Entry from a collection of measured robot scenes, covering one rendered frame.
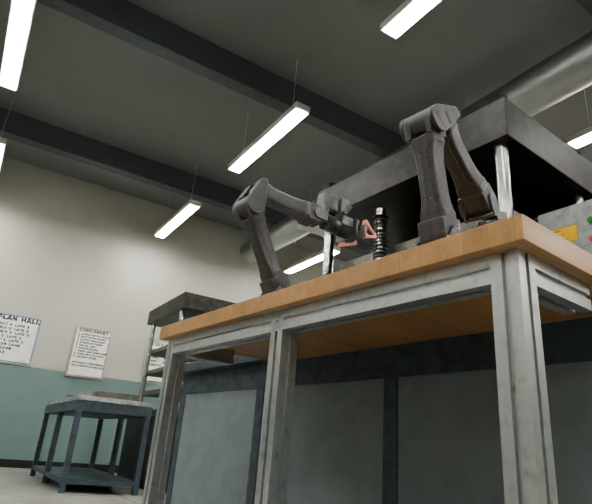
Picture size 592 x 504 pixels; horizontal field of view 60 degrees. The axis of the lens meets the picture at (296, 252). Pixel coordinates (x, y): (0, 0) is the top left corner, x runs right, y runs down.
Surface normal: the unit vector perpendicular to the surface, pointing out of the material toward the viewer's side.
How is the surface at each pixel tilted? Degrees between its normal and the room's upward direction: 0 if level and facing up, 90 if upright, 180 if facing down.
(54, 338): 90
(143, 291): 90
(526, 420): 90
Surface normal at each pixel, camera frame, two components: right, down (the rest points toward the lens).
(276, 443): 0.62, -0.24
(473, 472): -0.79, -0.28
